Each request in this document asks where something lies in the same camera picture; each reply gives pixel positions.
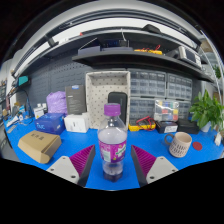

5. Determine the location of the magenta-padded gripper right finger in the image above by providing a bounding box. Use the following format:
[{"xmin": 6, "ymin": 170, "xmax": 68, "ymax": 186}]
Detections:
[{"xmin": 130, "ymin": 144, "xmax": 180, "ymax": 188}]

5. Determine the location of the small white box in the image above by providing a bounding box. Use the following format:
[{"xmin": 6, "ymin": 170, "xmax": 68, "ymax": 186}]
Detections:
[{"xmin": 214, "ymin": 132, "xmax": 223, "ymax": 147}]

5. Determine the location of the yellow multimeter with red leads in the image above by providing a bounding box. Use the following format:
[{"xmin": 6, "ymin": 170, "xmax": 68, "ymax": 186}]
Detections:
[{"xmin": 128, "ymin": 115, "xmax": 157, "ymax": 132}]

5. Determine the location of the flat round red coaster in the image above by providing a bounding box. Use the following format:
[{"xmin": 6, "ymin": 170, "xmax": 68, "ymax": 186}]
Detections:
[{"xmin": 192, "ymin": 141, "xmax": 204, "ymax": 152}]

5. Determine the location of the black rounded case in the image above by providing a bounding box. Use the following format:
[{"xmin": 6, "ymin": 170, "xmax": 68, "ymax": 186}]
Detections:
[{"xmin": 107, "ymin": 91, "xmax": 129, "ymax": 125}]

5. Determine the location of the dark grey upright box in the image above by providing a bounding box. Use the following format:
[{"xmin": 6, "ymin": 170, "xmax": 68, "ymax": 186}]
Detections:
[{"xmin": 64, "ymin": 84, "xmax": 88, "ymax": 116}]

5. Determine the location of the black box with white label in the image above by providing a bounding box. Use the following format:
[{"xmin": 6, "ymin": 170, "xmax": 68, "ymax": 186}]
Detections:
[{"xmin": 155, "ymin": 120, "xmax": 179, "ymax": 135}]

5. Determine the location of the white carton box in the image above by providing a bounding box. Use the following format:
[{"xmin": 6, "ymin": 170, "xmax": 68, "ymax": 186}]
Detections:
[{"xmin": 63, "ymin": 113, "xmax": 91, "ymax": 134}]

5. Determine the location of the clear bottle with purple cap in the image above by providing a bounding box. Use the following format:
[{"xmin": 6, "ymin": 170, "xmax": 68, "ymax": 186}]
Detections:
[{"xmin": 97, "ymin": 102, "xmax": 129, "ymax": 183}]

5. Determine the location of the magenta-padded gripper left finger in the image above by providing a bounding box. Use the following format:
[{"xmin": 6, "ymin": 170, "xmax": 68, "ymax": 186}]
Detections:
[{"xmin": 45, "ymin": 144, "xmax": 97, "ymax": 188}]

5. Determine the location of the white dotted storage tray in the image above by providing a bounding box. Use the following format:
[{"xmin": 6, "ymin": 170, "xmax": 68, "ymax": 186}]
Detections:
[{"xmin": 85, "ymin": 70, "xmax": 132, "ymax": 130}]

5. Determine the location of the white metal rack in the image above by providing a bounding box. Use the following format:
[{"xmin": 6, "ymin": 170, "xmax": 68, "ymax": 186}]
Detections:
[{"xmin": 199, "ymin": 31, "xmax": 224, "ymax": 101}]

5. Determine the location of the plain black box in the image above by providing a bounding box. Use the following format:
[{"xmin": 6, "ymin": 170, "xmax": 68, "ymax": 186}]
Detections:
[{"xmin": 176, "ymin": 119, "xmax": 201, "ymax": 135}]

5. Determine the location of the brown cardboard box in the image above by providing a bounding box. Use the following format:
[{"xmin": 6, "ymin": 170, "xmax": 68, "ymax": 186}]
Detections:
[{"xmin": 17, "ymin": 130, "xmax": 63, "ymax": 165}]

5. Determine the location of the green potted plant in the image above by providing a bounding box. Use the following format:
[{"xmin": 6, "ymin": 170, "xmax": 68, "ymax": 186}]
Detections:
[{"xmin": 188, "ymin": 89, "xmax": 224, "ymax": 134}]

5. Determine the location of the purple plastic bag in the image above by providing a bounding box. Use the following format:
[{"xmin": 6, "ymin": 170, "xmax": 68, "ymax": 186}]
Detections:
[{"xmin": 45, "ymin": 90, "xmax": 69, "ymax": 115}]

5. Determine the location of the beige patterned mug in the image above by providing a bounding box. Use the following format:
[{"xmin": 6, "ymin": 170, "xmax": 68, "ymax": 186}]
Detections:
[{"xmin": 163, "ymin": 131, "xmax": 193, "ymax": 159}]

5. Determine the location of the blue carton box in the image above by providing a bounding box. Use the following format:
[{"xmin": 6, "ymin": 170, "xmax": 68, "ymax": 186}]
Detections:
[{"xmin": 34, "ymin": 112, "xmax": 67, "ymax": 136}]

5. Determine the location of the dark workbench shelf unit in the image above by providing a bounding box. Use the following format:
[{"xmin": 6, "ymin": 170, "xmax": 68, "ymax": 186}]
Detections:
[{"xmin": 6, "ymin": 6, "xmax": 216, "ymax": 84}]

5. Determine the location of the clear organizer with coloured parts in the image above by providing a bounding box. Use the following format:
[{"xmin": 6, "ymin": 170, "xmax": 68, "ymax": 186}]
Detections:
[{"xmin": 153, "ymin": 99, "xmax": 180, "ymax": 123}]

